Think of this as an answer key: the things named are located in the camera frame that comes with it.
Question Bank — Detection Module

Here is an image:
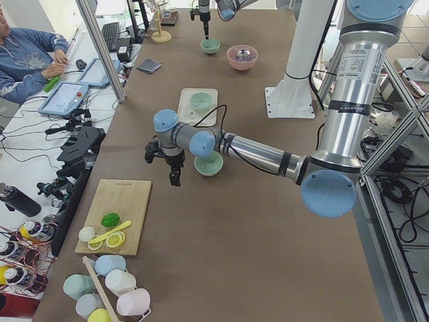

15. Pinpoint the green bowl on tray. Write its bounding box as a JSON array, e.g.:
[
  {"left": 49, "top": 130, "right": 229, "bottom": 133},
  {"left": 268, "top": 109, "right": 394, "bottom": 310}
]
[{"left": 189, "top": 92, "right": 212, "bottom": 112}]

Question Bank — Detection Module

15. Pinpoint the wooden cutting board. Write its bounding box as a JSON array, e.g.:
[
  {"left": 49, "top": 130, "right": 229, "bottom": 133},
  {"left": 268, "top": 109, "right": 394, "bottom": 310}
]
[{"left": 75, "top": 179, "right": 151, "bottom": 256}]

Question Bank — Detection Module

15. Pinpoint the wooden cup rack pole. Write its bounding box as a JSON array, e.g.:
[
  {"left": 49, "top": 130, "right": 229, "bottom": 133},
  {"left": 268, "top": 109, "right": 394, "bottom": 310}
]
[{"left": 82, "top": 256, "right": 119, "bottom": 322}]

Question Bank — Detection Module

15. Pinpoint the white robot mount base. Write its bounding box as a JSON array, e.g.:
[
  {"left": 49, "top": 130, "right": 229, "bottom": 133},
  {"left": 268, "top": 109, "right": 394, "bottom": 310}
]
[{"left": 265, "top": 0, "right": 336, "bottom": 119}]

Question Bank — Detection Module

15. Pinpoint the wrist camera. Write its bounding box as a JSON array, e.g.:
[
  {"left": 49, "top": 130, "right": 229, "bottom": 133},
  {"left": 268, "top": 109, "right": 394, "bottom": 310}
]
[
  {"left": 190, "top": 9, "right": 199, "bottom": 21},
  {"left": 144, "top": 140, "right": 160, "bottom": 164}
]

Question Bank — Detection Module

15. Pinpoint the yellow plastic cup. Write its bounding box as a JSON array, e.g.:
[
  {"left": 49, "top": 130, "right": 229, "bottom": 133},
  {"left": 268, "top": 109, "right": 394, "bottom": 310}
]
[{"left": 87, "top": 308, "right": 112, "bottom": 322}]

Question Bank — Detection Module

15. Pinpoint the cream serving tray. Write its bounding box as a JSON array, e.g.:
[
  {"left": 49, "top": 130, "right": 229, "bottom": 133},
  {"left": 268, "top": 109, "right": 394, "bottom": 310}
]
[{"left": 177, "top": 88, "right": 218, "bottom": 125}]

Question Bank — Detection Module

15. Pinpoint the green plastic cup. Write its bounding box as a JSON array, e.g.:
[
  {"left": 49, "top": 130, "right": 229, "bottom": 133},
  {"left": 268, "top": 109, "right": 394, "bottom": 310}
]
[{"left": 63, "top": 274, "right": 95, "bottom": 301}]

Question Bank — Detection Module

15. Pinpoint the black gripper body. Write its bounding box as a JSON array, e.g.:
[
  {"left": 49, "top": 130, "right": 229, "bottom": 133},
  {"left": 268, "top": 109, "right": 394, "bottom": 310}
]
[
  {"left": 198, "top": 6, "right": 210, "bottom": 23},
  {"left": 162, "top": 148, "right": 185, "bottom": 174}
]

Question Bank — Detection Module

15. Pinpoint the blue teach pendant tablet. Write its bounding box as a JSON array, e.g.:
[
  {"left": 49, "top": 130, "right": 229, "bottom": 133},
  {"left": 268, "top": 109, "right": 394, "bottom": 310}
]
[{"left": 38, "top": 81, "right": 89, "bottom": 116}]

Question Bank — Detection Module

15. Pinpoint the white garlic bulb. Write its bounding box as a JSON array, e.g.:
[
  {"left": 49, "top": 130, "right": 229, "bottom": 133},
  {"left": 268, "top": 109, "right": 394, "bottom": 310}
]
[{"left": 78, "top": 226, "right": 95, "bottom": 242}]

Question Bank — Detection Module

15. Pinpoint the grey folded cloth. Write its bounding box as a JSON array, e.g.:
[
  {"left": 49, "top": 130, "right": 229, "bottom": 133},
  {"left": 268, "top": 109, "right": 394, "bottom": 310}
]
[{"left": 137, "top": 58, "right": 162, "bottom": 74}]

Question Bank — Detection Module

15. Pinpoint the green bowl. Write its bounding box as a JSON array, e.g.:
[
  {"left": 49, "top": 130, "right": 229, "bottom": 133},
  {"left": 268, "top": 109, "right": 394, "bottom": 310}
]
[
  {"left": 194, "top": 151, "right": 224, "bottom": 176},
  {"left": 200, "top": 39, "right": 221, "bottom": 54},
  {"left": 189, "top": 92, "right": 212, "bottom": 112}
]

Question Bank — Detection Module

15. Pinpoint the white plastic cup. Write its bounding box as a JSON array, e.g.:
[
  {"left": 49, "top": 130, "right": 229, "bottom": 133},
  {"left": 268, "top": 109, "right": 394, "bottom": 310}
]
[{"left": 105, "top": 269, "right": 137, "bottom": 297}]

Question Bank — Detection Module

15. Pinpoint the wooden mug stand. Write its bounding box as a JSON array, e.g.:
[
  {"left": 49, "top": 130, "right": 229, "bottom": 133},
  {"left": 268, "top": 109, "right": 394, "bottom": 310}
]
[{"left": 151, "top": 1, "right": 172, "bottom": 44}]

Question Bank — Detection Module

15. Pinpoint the metal scoop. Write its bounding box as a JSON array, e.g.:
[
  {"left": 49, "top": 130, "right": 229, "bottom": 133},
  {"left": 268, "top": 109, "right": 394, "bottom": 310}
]
[{"left": 235, "top": 48, "right": 251, "bottom": 61}]

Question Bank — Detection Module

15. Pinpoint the pink plastic cup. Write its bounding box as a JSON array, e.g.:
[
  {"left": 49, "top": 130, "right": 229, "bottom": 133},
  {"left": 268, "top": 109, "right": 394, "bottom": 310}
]
[{"left": 116, "top": 288, "right": 151, "bottom": 316}]

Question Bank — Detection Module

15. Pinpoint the person in blue hoodie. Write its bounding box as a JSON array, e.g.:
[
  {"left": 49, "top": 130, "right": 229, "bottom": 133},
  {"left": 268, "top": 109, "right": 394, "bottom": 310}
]
[{"left": 1, "top": 15, "right": 69, "bottom": 104}]

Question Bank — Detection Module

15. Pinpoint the pale blue plastic cup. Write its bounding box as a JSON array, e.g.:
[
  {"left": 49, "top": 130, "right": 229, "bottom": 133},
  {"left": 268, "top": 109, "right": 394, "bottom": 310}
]
[{"left": 75, "top": 294, "right": 104, "bottom": 320}]

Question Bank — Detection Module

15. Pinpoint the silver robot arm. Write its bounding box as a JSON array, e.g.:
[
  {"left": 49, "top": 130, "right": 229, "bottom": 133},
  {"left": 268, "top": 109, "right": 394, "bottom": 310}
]
[
  {"left": 190, "top": 0, "right": 302, "bottom": 40},
  {"left": 145, "top": 1, "right": 411, "bottom": 217}
]

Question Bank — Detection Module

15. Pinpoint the dark wooden tray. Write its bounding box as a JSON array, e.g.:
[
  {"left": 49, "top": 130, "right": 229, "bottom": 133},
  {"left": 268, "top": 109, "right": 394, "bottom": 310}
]
[{"left": 161, "top": 11, "right": 178, "bottom": 26}]

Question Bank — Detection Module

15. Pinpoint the pink bowl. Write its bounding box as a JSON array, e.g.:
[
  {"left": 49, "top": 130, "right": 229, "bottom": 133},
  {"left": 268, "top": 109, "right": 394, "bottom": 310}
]
[{"left": 227, "top": 45, "right": 258, "bottom": 71}]

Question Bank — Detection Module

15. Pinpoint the green lime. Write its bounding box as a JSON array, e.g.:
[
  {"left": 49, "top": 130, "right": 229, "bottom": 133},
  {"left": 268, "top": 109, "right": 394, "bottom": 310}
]
[{"left": 101, "top": 213, "right": 121, "bottom": 227}]

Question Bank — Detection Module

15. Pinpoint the lemon slice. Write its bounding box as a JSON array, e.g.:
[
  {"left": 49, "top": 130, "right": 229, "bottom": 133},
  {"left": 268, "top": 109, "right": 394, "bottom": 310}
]
[
  {"left": 87, "top": 240, "right": 103, "bottom": 251},
  {"left": 105, "top": 231, "right": 125, "bottom": 248}
]

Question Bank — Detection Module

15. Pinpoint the aluminium frame post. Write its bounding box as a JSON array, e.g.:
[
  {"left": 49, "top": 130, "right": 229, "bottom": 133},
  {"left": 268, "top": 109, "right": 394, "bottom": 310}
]
[{"left": 75, "top": 0, "right": 125, "bottom": 103}]

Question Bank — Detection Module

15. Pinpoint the black keyboard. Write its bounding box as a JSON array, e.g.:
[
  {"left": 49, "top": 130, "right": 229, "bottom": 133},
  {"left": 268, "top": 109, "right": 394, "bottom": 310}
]
[{"left": 101, "top": 22, "right": 120, "bottom": 52}]

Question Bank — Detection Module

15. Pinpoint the black water bottle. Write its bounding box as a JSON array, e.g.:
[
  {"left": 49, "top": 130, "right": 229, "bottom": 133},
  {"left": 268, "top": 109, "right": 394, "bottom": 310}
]
[{"left": 1, "top": 182, "right": 42, "bottom": 217}]

